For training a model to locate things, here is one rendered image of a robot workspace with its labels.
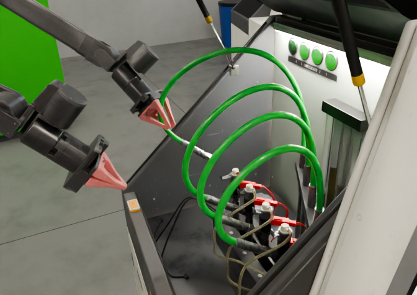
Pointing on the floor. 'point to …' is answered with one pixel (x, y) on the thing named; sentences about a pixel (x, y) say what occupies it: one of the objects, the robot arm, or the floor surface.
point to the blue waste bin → (226, 6)
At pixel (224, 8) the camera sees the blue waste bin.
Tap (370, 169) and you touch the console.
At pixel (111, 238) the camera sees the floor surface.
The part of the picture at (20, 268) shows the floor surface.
